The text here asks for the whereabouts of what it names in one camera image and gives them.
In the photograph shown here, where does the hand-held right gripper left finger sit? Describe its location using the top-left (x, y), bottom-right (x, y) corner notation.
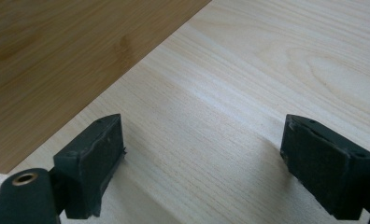
top-left (52, 113), bottom-right (127, 219)

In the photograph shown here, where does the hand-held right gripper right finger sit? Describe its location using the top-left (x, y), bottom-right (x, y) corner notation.
top-left (279, 113), bottom-right (370, 221)

